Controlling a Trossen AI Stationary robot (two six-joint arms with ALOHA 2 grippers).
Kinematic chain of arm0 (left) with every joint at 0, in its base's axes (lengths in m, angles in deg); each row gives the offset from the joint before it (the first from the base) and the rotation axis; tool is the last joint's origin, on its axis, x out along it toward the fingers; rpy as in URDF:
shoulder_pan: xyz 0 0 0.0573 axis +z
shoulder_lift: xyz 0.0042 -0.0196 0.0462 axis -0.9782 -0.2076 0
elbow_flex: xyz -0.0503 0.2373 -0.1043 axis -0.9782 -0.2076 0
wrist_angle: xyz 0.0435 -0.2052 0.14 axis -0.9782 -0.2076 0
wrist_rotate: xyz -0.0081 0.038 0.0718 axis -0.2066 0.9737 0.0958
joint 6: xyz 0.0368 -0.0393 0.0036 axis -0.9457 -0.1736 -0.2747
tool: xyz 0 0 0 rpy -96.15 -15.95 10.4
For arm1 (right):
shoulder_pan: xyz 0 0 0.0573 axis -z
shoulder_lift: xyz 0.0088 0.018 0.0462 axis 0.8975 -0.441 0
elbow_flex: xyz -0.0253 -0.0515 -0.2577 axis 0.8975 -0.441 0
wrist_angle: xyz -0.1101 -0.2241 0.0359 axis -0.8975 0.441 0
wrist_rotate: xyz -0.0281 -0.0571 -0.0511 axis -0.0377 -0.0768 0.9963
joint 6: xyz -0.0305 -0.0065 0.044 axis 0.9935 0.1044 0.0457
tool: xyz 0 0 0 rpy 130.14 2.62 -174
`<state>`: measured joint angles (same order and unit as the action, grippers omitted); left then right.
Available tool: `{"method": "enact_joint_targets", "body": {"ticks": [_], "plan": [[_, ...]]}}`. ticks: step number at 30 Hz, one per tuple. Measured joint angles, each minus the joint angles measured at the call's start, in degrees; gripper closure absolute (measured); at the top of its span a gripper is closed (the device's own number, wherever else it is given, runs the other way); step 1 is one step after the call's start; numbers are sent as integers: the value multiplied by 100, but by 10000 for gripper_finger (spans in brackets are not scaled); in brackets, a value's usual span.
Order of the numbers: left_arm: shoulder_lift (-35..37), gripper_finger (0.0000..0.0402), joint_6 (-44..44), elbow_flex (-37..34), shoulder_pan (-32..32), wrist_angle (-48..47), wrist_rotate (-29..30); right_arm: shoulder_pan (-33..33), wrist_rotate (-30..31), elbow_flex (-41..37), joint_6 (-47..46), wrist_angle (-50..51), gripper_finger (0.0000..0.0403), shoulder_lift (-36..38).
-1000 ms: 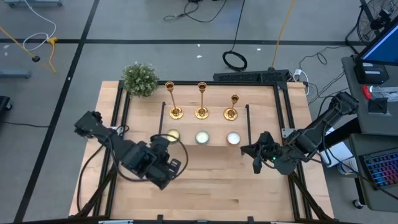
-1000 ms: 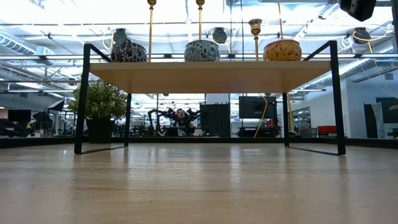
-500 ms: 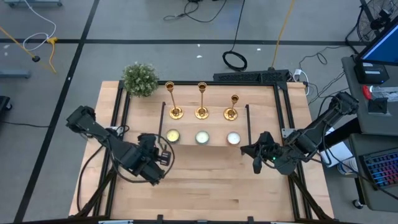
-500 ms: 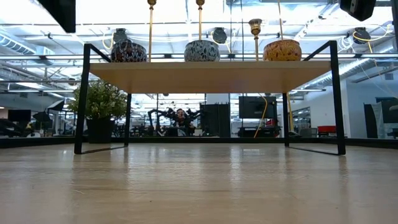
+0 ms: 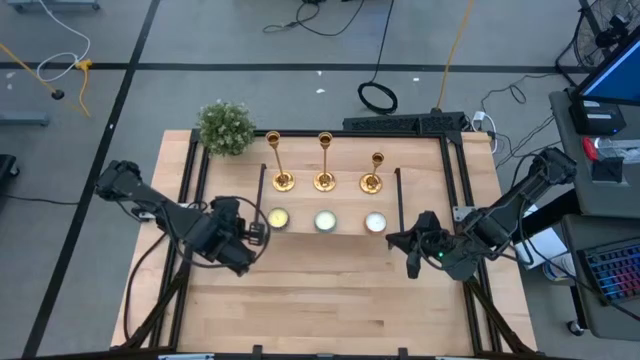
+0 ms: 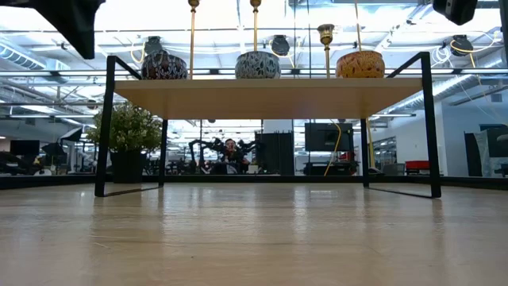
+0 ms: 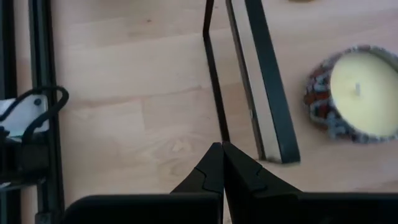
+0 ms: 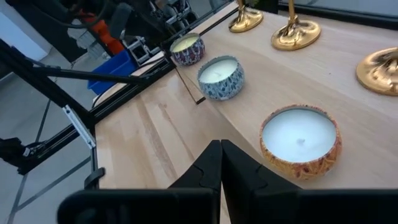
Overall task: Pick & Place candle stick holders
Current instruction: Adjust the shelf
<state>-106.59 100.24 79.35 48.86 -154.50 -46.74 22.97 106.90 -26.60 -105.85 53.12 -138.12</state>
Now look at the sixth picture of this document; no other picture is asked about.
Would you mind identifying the person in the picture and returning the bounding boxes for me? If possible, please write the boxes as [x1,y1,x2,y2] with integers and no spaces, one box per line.
[212,137,252,176]

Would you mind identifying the black computer monitor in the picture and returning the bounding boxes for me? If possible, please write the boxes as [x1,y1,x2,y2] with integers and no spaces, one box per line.
[479,123,508,159]

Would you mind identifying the green potted plant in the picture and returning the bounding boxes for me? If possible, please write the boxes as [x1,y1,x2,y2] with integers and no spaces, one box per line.
[86,101,164,184]

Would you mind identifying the orange patterned candle tin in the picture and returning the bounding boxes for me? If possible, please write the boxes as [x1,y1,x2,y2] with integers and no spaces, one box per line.
[335,49,387,79]

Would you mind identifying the wooden shelf riser black legs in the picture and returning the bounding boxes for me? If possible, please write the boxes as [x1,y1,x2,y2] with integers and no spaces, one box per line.
[94,51,443,199]

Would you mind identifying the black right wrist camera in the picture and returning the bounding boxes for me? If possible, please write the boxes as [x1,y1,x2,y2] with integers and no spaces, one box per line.
[431,0,479,27]

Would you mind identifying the black cabinet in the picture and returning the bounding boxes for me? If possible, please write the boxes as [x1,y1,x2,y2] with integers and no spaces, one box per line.
[253,131,296,176]

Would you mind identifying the tall gold candlestick holder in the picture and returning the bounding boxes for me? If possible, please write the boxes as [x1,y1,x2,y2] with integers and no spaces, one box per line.
[187,0,201,79]
[249,0,263,52]

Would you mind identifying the short gold candlestick holder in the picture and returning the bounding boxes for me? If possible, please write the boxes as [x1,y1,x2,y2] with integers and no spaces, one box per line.
[316,23,337,79]

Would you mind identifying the small black background screen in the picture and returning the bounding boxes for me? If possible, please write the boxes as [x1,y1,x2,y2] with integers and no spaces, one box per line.
[9,139,41,157]

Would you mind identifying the black studio softbox light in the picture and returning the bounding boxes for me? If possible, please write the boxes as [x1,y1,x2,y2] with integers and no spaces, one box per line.
[40,126,84,176]

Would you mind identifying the yellow hanging cable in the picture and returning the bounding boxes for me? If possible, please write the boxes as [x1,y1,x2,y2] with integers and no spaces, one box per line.
[322,121,344,177]

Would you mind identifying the black wall screen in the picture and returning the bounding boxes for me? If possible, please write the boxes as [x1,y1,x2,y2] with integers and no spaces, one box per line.
[304,122,355,153]

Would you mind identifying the red box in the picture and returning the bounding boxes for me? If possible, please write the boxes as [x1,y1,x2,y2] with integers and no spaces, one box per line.
[404,160,431,172]

